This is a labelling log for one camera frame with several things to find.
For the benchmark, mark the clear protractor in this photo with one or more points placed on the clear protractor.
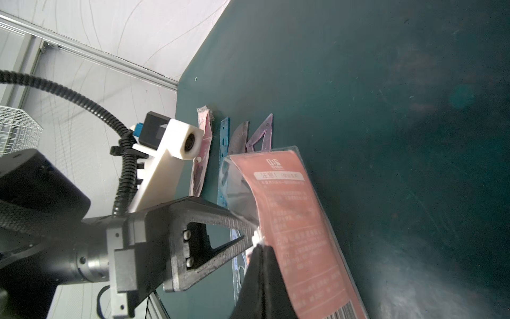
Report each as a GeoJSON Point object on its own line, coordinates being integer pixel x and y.
{"type": "Point", "coordinates": [238, 142]}

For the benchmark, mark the blue transparent straight ruler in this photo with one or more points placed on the blue transparent straight ruler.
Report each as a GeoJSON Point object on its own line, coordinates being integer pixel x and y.
{"type": "Point", "coordinates": [223, 152]}

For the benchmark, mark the clear triangle set square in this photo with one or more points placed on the clear triangle set square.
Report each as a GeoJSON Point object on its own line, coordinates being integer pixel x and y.
{"type": "Point", "coordinates": [262, 134]}

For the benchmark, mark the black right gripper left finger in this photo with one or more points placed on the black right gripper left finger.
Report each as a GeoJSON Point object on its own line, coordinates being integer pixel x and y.
{"type": "Point", "coordinates": [250, 303]}

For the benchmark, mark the small pink ruler set pouch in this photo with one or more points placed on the small pink ruler set pouch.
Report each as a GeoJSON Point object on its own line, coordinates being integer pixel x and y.
{"type": "Point", "coordinates": [273, 192]}

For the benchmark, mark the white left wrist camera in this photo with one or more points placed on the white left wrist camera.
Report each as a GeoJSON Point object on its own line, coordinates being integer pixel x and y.
{"type": "Point", "coordinates": [168, 143]}

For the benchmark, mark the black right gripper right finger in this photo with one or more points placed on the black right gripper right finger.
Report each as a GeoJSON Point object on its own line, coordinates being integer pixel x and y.
{"type": "Point", "coordinates": [277, 303]}

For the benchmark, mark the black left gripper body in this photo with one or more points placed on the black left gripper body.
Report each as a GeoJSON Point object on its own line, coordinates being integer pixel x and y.
{"type": "Point", "coordinates": [47, 241]}

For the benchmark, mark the white wire basket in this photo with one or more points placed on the white wire basket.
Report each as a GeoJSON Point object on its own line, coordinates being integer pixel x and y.
{"type": "Point", "coordinates": [19, 131]}

